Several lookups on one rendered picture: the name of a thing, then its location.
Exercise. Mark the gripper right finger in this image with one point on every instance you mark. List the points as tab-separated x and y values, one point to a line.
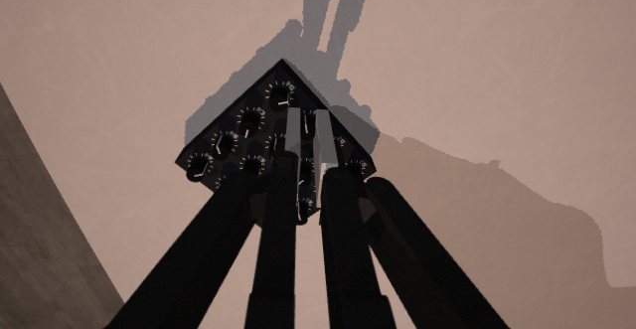
434	290

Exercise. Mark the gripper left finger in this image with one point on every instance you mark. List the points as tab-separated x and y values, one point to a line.
179	290

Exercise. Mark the black knob box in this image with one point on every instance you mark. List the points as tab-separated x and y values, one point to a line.
245	134

